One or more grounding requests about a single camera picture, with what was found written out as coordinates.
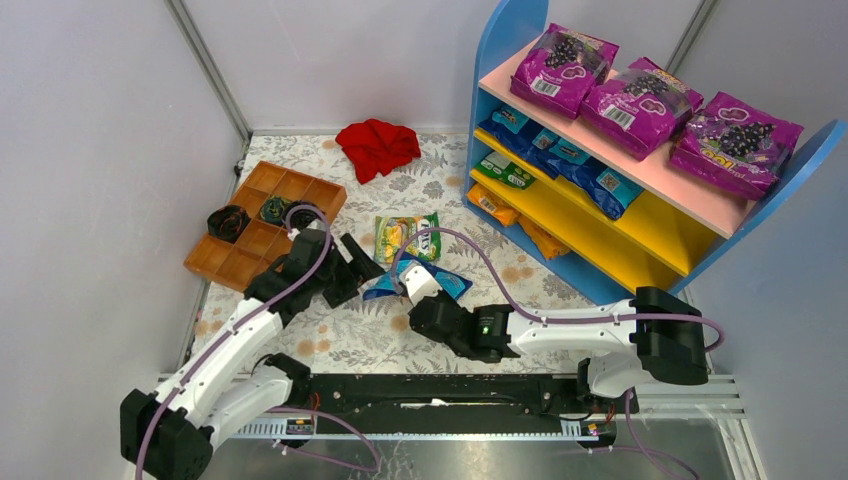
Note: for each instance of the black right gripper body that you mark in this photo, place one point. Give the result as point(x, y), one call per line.
point(424, 315)

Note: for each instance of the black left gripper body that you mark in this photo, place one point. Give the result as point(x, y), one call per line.
point(346, 274)

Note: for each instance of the blue candy bag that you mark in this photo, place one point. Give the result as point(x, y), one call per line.
point(454, 284)
point(610, 191)
point(522, 136)

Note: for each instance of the orange mango candy bag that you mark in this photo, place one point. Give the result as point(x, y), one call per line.
point(549, 246)
point(493, 205)

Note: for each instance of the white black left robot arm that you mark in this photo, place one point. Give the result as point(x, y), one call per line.
point(173, 431)

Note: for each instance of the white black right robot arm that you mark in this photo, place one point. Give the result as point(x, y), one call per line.
point(651, 338)

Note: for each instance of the green white Fox's candy bag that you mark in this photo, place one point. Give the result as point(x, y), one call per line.
point(393, 232)

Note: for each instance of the blue yellow pink shelf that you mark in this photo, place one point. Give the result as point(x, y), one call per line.
point(674, 232)

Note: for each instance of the blue candy bag on shelf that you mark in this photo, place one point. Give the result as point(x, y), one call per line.
point(522, 136)

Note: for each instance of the purple grape candy bag middle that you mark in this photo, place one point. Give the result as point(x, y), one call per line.
point(640, 108)

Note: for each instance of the purple grape candy bag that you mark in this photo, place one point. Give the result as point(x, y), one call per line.
point(640, 108)
point(561, 69)
point(735, 147)

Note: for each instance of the purple grape candy bag left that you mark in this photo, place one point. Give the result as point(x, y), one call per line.
point(561, 69)

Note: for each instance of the purple grape candy bag right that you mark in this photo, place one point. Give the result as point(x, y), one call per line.
point(735, 147)

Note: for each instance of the black round object in tray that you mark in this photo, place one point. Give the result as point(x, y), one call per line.
point(300, 213)

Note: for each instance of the dark round object in tray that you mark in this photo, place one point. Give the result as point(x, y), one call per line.
point(273, 210)

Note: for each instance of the orange wooden divided tray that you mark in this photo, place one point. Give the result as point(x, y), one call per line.
point(235, 265)

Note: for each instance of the red cloth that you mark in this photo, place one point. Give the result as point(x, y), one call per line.
point(377, 147)

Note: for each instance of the black round object on tray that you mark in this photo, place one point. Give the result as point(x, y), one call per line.
point(228, 223)

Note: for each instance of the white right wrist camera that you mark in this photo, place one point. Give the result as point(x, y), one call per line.
point(418, 283)

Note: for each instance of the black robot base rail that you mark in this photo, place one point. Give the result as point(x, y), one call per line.
point(442, 404)

